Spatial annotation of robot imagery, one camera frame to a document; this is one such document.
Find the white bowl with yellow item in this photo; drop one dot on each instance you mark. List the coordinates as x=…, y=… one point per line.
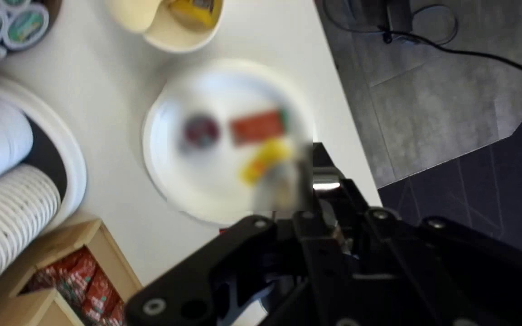
x=171, y=29

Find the yellow mustard packet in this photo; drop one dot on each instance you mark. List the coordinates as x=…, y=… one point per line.
x=265, y=161

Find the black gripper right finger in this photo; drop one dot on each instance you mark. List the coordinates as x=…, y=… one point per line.
x=394, y=272

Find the wooden condiment rack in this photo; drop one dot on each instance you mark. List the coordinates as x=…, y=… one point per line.
x=44, y=290

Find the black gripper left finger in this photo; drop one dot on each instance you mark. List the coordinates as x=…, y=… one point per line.
x=213, y=272

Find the red ketchup packet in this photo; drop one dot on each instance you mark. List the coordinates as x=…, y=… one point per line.
x=258, y=127

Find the dark red coffee pod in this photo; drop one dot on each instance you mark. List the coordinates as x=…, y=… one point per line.
x=202, y=130

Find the white paper plate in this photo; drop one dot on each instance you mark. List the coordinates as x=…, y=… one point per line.
x=213, y=181

